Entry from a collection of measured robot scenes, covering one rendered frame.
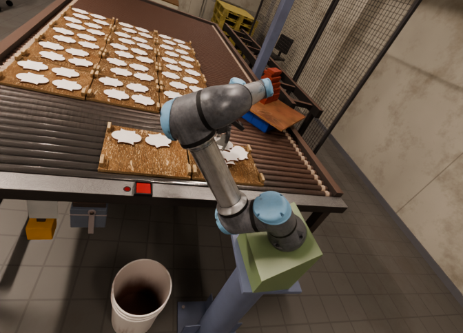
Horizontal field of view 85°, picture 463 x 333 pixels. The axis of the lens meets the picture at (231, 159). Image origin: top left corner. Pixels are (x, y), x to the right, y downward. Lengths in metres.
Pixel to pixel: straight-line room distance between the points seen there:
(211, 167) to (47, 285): 1.45
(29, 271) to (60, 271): 0.16
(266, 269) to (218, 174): 0.43
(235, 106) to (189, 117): 0.12
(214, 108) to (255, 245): 0.62
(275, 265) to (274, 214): 0.25
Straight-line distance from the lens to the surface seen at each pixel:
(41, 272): 2.04
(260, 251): 1.06
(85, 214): 1.24
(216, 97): 0.67
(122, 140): 1.39
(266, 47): 3.09
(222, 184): 0.81
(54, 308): 1.93
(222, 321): 1.55
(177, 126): 0.71
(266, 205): 0.86
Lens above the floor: 1.77
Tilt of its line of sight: 34 degrees down
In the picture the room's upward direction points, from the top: 25 degrees clockwise
